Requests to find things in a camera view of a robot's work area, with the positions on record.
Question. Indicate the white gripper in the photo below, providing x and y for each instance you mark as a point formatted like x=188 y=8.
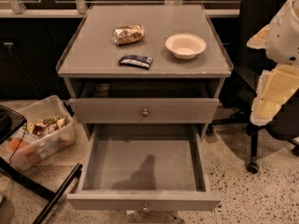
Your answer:
x=284 y=41

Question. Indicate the blue rxbar blueberry wrapper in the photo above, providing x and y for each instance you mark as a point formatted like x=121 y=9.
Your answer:
x=136 y=61

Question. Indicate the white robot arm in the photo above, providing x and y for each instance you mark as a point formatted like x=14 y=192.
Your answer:
x=280 y=39

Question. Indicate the grey drawer cabinet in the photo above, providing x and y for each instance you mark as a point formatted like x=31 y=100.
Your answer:
x=93 y=57

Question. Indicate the round metal top drawer knob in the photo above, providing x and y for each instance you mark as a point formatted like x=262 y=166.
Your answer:
x=145 y=112

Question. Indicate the round metal drawer knob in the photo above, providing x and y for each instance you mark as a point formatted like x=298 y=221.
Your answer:
x=145 y=211
x=145 y=112

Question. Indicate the open grey middle drawer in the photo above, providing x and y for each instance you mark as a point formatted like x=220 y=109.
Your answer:
x=129 y=165

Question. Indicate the closed grey top drawer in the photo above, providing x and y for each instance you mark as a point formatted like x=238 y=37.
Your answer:
x=129 y=110

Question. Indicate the round metal middle drawer knob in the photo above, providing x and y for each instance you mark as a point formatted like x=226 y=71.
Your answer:
x=145 y=211

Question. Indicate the white paper bowl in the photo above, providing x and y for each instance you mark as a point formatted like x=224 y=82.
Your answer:
x=185 y=46

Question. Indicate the black office chair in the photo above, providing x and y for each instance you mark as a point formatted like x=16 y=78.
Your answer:
x=239 y=90

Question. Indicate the crushed gold snack can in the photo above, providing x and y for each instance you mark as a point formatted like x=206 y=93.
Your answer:
x=128 y=34

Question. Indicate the dark object inside top shelf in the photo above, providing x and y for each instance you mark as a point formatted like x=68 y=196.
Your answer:
x=101 y=90

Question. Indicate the clear plastic storage bin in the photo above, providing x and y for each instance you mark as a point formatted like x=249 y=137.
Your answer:
x=51 y=106

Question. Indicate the snack packages in bin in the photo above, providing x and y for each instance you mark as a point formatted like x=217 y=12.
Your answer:
x=31 y=132

